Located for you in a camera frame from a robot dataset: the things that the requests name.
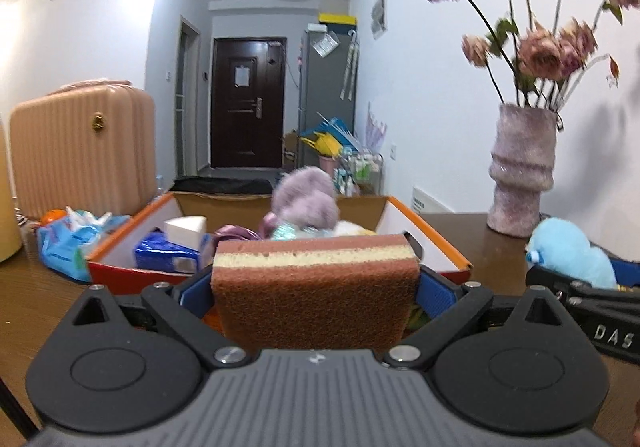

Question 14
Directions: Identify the blue and yellow bag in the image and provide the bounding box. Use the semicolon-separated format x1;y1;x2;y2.
299;114;358;158

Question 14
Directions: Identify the purple wall decal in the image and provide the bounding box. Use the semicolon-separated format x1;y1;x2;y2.
365;102;388;152

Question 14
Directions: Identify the bunch of dried roses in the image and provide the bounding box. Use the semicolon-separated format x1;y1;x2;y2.
417;0;640;110

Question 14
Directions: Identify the small wall picture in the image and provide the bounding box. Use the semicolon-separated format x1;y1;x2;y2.
371;0;389;40

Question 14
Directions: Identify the orange white cardboard box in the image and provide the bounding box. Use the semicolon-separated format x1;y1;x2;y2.
86;192;473;333

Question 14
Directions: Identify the pink textured vase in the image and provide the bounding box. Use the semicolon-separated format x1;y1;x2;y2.
487;103;563;239

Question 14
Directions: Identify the purple fuzzy plush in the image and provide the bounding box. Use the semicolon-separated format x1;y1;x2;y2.
260;167;341;240

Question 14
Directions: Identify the grey refrigerator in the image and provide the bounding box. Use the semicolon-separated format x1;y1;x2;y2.
297;27;357;168

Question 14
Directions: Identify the pink ribbed suitcase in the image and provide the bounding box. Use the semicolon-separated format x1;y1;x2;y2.
9;81;157;220

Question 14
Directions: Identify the white paper box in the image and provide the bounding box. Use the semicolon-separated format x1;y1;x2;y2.
162;215;208;248

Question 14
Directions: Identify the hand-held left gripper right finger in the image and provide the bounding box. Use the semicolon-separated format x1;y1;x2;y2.
382;265;566;370

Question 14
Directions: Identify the small orange object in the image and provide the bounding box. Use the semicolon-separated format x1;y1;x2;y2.
39;208;68;228

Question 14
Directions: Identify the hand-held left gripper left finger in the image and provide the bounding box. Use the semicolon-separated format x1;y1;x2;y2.
72;265;251;369

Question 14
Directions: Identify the blue plastic bag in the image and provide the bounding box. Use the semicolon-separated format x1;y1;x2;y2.
36;209;132;283

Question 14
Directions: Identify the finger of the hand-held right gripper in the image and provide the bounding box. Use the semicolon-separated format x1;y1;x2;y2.
526;266;640;305
590;243;640;287

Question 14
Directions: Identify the brown striped sponge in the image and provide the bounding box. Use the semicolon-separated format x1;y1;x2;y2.
210;233;420;353

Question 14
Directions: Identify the light blue plush toy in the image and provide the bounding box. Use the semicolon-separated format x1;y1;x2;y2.
525;218;618;289

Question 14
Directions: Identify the dark brown entrance door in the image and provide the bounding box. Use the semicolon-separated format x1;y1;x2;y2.
210;37;287;169

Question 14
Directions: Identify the brown cardboard carton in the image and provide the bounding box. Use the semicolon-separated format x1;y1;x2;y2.
282;131;299;170

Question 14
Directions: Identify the metal trolley rack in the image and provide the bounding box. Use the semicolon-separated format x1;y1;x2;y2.
332;153;385;198

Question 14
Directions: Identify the iridescent sheer pouch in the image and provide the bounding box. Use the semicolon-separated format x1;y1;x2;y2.
272;222;326;240

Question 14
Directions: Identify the clear plastic pouch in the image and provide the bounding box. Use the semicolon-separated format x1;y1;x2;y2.
311;32;340;58

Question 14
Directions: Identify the purple satin scrunchie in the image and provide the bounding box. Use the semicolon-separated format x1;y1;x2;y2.
215;224;261;243

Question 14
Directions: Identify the blue tissue packet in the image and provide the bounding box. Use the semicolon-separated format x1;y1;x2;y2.
133;230;213;274

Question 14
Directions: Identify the yellow white plush toy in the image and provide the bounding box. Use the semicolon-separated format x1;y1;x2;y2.
332;221;378;237

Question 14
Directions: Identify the grey framed interior door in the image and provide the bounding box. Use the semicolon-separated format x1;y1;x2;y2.
175;16;202;178

